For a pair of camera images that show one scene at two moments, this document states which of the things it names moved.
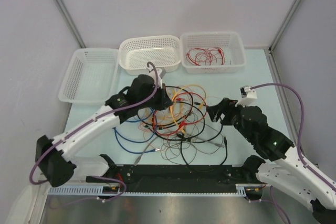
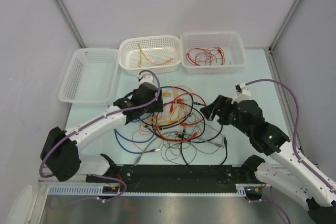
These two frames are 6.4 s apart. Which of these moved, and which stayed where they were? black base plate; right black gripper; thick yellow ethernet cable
Moved: thick yellow ethernet cable
Stayed: right black gripper; black base plate
